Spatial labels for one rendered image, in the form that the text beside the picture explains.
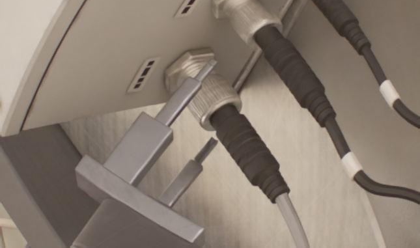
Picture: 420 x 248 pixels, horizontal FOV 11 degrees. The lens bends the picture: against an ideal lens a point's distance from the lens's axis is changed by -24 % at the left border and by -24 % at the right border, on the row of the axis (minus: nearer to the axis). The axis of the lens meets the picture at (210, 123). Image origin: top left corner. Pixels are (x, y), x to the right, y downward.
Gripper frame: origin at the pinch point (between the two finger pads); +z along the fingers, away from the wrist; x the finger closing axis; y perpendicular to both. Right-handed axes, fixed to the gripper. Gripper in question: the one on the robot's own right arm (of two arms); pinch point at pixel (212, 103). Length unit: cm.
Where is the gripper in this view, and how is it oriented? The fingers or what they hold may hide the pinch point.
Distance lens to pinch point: 84.9
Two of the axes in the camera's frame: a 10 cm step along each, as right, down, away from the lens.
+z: 5.6, -7.0, 4.3
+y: 8.3, 4.8, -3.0
